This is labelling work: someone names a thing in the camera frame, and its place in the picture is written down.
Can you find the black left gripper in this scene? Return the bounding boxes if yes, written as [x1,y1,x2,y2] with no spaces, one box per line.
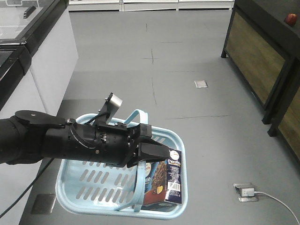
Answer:
[93,122,169,168]

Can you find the dark blue Chocofello cookie box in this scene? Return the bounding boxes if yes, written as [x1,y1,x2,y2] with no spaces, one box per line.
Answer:
[142,149,182,210]

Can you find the light blue plastic basket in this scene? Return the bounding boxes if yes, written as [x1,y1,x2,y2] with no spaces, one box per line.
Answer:
[55,109,188,220]

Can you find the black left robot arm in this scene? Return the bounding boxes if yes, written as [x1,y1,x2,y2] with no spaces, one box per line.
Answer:
[0,110,170,168]

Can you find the metal floor socket plate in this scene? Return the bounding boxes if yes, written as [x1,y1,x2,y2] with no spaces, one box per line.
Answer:
[194,80,208,88]

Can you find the open floor socket box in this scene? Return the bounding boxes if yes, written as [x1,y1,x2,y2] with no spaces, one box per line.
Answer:
[233,182,259,203]

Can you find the white power adapter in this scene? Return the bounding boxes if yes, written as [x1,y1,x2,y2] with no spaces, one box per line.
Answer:
[240,187,255,197]

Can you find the dark metal floor plate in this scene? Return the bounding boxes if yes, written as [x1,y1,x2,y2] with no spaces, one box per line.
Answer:
[31,194,56,215]

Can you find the white chest freezer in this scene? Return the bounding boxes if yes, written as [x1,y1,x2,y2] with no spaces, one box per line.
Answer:
[0,0,78,118]

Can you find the black wooden produce stand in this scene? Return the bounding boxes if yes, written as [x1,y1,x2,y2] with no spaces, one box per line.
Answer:
[221,0,300,158]

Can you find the white store shelving unit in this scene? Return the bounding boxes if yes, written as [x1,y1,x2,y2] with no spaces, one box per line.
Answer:
[68,0,234,12]

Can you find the red apple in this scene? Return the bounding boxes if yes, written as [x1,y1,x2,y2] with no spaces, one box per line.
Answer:
[284,14,297,27]

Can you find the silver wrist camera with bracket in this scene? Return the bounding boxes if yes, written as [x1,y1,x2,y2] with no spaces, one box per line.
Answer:
[94,93,122,125]

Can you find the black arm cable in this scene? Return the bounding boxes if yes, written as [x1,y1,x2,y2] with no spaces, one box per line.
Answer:
[0,157,54,218]

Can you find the white power cable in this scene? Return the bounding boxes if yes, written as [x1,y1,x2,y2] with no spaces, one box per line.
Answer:
[254,191,300,223]

